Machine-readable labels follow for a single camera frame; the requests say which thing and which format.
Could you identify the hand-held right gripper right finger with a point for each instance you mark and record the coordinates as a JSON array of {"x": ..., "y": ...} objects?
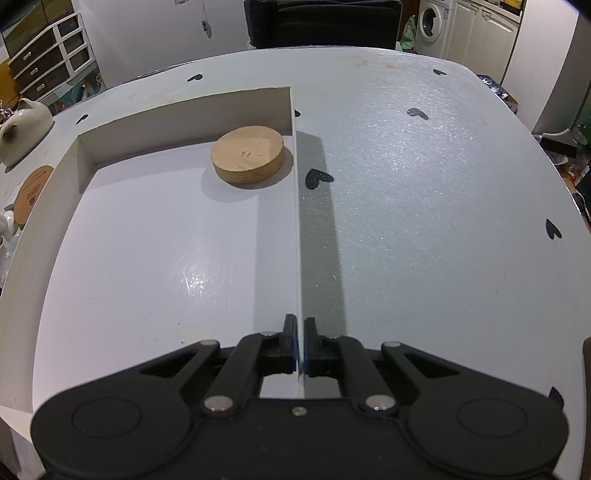
[{"x": 310, "y": 356}]

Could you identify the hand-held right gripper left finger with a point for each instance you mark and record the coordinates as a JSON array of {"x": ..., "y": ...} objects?
[{"x": 289, "y": 355}]

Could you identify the shallow white box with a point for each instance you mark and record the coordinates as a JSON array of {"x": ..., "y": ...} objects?
[{"x": 161, "y": 258}]

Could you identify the thick round wooden disc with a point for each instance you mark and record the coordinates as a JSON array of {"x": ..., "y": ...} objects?
[{"x": 248, "y": 157}]

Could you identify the thin round wooden coaster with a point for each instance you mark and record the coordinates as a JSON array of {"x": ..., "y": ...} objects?
[{"x": 33, "y": 191}]

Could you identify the black chair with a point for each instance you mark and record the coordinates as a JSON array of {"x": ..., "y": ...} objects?
[{"x": 323, "y": 23}]

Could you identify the green bag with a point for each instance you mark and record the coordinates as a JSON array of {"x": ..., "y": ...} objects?
[{"x": 409, "y": 34}]

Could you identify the cream cat-shaped teapot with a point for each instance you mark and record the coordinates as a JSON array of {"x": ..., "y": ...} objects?
[{"x": 23, "y": 129}]

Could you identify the white washing machine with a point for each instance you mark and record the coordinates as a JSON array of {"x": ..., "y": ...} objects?
[{"x": 431, "y": 25}]

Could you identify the white kitchen cabinets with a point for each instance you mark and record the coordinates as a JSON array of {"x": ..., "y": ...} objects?
[{"x": 485, "y": 32}]

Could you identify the white drawer cabinet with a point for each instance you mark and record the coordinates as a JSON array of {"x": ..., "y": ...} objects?
[{"x": 51, "y": 55}]

